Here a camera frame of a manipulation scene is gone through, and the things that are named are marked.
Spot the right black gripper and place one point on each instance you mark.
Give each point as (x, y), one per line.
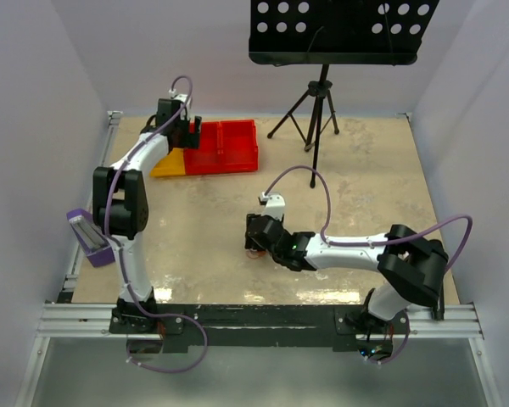
(250, 243)

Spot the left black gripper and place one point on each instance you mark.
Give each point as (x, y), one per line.
(191, 139)

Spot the yellow plastic bin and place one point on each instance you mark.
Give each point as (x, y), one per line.
(171, 165)

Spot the red double compartment bin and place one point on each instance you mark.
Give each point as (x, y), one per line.
(225, 147)

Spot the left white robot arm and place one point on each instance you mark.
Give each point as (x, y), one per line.
(120, 208)

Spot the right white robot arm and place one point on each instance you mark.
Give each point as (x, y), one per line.
(413, 270)

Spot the black music stand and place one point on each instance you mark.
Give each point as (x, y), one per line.
(343, 33)

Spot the purple holder block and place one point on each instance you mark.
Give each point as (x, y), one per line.
(93, 243)

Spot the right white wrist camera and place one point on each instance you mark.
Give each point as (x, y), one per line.
(273, 205)

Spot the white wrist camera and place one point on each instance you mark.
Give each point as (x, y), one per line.
(273, 205)
(182, 98)

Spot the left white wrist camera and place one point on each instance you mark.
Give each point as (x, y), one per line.
(182, 98)

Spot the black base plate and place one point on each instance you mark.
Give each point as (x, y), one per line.
(339, 327)

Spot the aluminium front rail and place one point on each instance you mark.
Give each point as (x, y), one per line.
(93, 320)

